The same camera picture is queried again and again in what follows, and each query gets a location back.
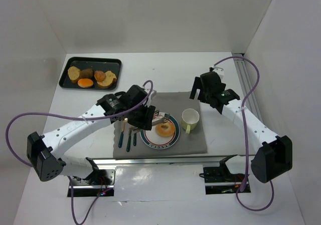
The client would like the orange glazed donut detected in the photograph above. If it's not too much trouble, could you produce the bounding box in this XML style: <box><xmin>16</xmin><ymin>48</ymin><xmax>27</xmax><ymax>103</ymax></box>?
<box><xmin>155</xmin><ymin>122</ymin><xmax>176</xmax><ymax>137</ymax></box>

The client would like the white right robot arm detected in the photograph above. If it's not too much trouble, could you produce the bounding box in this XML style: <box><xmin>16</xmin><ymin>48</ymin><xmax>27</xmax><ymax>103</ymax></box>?
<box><xmin>190</xmin><ymin>68</ymin><xmax>293</xmax><ymax>183</ymax></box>

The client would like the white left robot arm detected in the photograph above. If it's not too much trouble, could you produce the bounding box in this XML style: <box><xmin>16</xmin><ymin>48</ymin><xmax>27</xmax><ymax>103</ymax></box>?
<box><xmin>27</xmin><ymin>85</ymin><xmax>169</xmax><ymax>184</ymax></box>

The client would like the bread slice with crust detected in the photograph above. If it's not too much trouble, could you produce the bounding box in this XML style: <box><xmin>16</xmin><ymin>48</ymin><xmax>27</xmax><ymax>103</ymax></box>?
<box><xmin>97</xmin><ymin>71</ymin><xmax>117</xmax><ymax>89</ymax></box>

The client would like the dark brown bread roll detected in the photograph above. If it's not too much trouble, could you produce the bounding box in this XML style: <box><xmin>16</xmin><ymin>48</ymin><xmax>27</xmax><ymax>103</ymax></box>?
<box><xmin>80</xmin><ymin>69</ymin><xmax>94</xmax><ymax>79</ymax></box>

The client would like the sliced bread loaf end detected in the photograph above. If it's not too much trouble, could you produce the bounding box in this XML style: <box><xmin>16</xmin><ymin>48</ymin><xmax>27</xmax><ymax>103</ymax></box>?
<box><xmin>68</xmin><ymin>66</ymin><xmax>81</xmax><ymax>83</ymax></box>

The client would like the white plate green rim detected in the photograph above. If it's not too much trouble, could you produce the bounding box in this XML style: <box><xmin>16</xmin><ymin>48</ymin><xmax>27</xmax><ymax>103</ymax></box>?
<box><xmin>139</xmin><ymin>112</ymin><xmax>180</xmax><ymax>150</ymax></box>

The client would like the light green mug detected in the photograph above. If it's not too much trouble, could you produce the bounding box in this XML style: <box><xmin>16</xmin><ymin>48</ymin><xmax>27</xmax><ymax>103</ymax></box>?
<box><xmin>181</xmin><ymin>108</ymin><xmax>200</xmax><ymax>134</ymax></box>

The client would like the brown muffin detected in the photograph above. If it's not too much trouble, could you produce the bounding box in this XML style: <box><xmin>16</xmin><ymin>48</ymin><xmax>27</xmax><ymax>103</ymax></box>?
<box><xmin>94</xmin><ymin>71</ymin><xmax>106</xmax><ymax>82</ymax></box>

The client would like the black food tray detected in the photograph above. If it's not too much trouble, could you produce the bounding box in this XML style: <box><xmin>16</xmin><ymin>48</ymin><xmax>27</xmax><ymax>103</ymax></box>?
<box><xmin>59</xmin><ymin>57</ymin><xmax>122</xmax><ymax>91</ymax></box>

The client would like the orange round bun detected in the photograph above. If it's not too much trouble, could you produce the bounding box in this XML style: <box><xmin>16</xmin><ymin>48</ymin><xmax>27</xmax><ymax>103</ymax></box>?
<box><xmin>77</xmin><ymin>78</ymin><xmax>94</xmax><ymax>88</ymax></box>

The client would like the gold knife green handle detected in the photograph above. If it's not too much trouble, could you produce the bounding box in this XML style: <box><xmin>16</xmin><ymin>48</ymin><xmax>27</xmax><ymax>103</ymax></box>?
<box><xmin>133</xmin><ymin>133</ymin><xmax>137</xmax><ymax>146</ymax></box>

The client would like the gold spoon green handle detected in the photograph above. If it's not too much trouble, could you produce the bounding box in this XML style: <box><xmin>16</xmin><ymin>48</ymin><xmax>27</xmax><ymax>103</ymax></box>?
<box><xmin>118</xmin><ymin>118</ymin><xmax>127</xmax><ymax>148</ymax></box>

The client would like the gold fork green handle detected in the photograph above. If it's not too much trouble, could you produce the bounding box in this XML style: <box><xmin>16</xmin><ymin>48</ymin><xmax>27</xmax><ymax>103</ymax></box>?
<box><xmin>126</xmin><ymin>130</ymin><xmax>132</xmax><ymax>152</ymax></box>

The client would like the aluminium rail right side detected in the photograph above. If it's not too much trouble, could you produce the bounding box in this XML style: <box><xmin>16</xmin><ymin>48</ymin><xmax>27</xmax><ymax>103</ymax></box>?
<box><xmin>234</xmin><ymin>58</ymin><xmax>262</xmax><ymax>120</ymax></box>

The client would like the aluminium rail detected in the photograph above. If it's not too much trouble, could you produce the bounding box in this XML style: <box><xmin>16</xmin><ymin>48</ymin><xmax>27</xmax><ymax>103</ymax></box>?
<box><xmin>234</xmin><ymin>58</ymin><xmax>262</xmax><ymax>120</ymax></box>
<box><xmin>90</xmin><ymin>155</ymin><xmax>234</xmax><ymax>167</ymax></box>

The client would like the aluminium rail front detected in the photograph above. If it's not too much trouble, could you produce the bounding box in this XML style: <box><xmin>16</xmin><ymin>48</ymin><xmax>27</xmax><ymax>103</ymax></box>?
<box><xmin>90</xmin><ymin>155</ymin><xmax>234</xmax><ymax>167</ymax></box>

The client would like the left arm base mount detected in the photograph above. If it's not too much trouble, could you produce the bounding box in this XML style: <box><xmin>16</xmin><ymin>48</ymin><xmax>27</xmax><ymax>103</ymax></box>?
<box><xmin>71</xmin><ymin>166</ymin><xmax>116</xmax><ymax>197</ymax></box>

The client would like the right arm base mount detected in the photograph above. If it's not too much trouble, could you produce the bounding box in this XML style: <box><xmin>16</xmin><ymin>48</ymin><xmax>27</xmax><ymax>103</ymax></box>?
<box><xmin>199</xmin><ymin>155</ymin><xmax>245</xmax><ymax>195</ymax></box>

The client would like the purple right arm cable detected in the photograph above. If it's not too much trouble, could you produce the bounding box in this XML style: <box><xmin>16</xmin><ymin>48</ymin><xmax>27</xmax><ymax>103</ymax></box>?
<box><xmin>213</xmin><ymin>56</ymin><xmax>275</xmax><ymax>212</ymax></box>

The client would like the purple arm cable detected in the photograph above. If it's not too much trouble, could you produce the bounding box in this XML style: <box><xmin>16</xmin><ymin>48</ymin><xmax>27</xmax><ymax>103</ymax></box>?
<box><xmin>213</xmin><ymin>56</ymin><xmax>275</xmax><ymax>212</ymax></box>
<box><xmin>5</xmin><ymin>80</ymin><xmax>154</xmax><ymax>225</ymax></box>

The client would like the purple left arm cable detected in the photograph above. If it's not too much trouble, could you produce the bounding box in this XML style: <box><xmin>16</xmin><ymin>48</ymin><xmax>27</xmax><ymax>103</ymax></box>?
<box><xmin>5</xmin><ymin>80</ymin><xmax>154</xmax><ymax>225</ymax></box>

